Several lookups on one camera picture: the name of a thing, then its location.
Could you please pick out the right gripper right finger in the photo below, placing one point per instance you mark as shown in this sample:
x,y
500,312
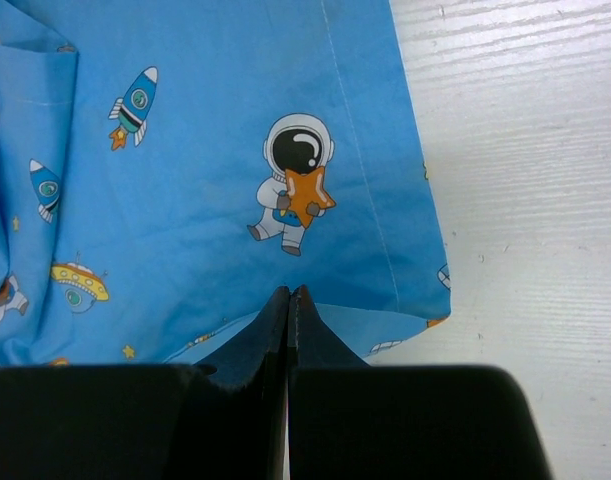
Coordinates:
x,y
324,437

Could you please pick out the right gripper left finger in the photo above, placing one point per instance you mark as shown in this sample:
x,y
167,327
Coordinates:
x,y
231,423

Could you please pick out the blue space-print cloth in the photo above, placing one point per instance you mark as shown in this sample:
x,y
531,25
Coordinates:
x,y
165,165

